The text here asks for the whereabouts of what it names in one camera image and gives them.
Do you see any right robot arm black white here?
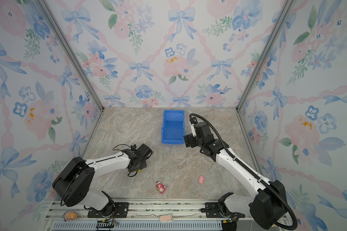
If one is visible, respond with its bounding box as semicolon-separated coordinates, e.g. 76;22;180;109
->
184;117;298;231

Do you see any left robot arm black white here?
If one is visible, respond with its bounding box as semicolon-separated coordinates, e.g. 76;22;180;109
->
52;144;153;218

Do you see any blue plastic bin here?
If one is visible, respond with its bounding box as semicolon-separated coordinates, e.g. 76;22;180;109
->
161;110;185;144

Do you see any small pink eraser block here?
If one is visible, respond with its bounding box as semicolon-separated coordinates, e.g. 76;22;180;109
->
199;175;205;185

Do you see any small red pink toy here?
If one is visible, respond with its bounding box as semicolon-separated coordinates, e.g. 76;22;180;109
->
156;182;166;194

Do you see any small orange toy figure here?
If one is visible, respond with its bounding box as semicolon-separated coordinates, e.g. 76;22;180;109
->
62;210;78;221

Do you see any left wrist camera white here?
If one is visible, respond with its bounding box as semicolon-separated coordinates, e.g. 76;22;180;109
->
190;124;196;137

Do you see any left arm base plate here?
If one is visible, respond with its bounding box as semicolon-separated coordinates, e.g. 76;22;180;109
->
87;202;130;218

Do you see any aluminium rail frame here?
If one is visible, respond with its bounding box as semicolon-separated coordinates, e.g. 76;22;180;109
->
44;198;290;231

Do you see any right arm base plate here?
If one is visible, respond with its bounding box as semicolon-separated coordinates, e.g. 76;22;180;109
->
200;202;245;219

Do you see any pink oblong object on rail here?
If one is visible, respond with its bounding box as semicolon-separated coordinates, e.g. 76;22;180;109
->
159;214;173;222

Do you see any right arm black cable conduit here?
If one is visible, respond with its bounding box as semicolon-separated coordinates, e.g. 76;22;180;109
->
189;113;298;231

